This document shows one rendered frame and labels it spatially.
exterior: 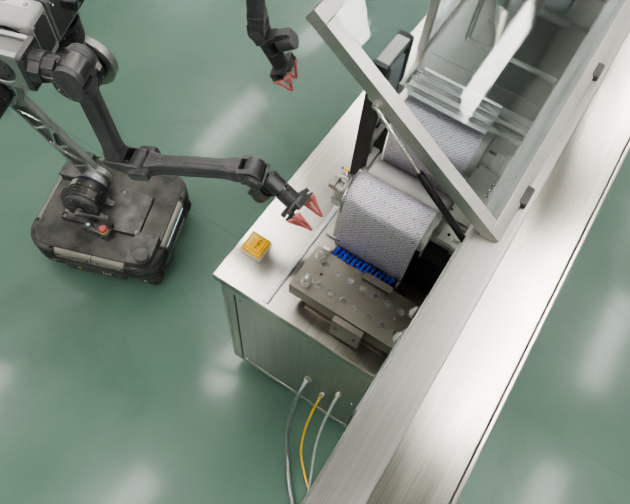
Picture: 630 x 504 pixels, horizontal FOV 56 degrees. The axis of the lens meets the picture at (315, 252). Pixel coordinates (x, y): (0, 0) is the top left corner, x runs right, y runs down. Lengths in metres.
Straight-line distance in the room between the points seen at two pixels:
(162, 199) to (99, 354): 0.76
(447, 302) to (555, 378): 1.95
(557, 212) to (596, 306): 1.73
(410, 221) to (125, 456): 1.68
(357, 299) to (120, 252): 1.34
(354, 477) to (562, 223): 0.85
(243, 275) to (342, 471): 1.04
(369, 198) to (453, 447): 0.69
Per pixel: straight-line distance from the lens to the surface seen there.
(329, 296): 1.76
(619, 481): 3.05
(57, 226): 2.93
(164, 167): 1.86
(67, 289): 3.04
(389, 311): 1.77
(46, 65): 1.72
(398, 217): 1.60
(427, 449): 1.26
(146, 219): 2.84
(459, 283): 1.14
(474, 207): 1.15
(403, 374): 1.05
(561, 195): 1.60
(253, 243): 1.95
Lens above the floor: 2.64
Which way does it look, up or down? 63 degrees down
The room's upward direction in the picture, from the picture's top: 8 degrees clockwise
